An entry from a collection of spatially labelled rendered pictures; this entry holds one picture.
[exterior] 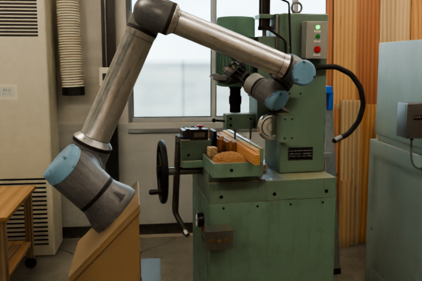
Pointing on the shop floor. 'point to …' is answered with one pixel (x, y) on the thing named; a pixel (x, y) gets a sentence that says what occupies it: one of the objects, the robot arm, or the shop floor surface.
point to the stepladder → (331, 164)
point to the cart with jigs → (12, 251)
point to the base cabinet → (267, 240)
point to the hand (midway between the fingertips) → (220, 63)
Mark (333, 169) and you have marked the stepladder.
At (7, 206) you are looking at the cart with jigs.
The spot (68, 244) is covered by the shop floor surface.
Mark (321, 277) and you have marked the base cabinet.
